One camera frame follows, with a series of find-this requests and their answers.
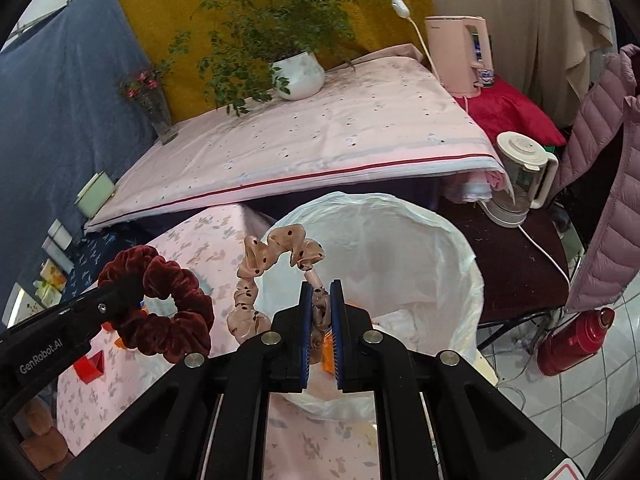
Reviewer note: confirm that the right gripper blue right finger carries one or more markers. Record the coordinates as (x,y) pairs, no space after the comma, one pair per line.
(336,307)

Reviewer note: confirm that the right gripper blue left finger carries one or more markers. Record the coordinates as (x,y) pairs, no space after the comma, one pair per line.
(306,326)

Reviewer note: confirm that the orange printed plastic bag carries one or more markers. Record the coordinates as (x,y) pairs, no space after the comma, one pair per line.
(357,320)

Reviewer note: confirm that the red paper box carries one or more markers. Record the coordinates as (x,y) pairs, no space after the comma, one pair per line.
(90,368)

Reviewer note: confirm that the dark red velvet scrunchie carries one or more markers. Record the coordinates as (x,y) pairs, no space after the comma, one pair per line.
(165,310)

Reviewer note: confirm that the white lined trash bin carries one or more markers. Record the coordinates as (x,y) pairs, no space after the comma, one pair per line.
(412,270)

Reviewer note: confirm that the person's hand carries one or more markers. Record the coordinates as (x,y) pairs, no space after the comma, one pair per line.
(46,448)

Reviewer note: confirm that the white card calendar stand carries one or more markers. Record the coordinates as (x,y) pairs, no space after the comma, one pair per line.
(19,306)

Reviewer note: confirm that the pale green small box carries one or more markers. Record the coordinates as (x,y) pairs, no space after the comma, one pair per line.
(47,294)

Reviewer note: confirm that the orange patterned small box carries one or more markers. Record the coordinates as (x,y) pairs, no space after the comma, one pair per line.
(50,272)

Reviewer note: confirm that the navy floral cloth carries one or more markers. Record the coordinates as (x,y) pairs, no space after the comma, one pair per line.
(97,249)

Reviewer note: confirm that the white cosmetic jar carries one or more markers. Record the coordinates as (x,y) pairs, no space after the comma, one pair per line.
(60,235)

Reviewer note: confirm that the beige foam board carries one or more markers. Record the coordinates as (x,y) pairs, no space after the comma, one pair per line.
(482,365)

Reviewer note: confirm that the green tissue box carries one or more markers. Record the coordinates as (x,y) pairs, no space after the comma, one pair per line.
(95,193)

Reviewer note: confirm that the pink dotted cloth cover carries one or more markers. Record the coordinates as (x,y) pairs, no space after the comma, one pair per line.
(385,116)

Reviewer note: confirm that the red thermos bottle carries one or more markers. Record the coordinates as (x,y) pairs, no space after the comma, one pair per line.
(581,339)

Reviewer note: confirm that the red cloth cover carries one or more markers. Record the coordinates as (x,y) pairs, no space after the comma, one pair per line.
(501,108)

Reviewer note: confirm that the glass vase red flowers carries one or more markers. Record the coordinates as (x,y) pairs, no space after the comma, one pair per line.
(145,88)

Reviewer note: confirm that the purple down jacket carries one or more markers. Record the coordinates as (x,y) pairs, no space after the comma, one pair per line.
(598,183)

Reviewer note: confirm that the green plant white pot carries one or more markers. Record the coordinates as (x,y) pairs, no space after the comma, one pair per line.
(249,37)

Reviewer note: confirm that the pink water dispenser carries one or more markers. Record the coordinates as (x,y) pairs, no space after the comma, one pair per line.
(460,48)

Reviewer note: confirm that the beige curtain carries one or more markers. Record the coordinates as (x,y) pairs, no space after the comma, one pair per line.
(550,50)

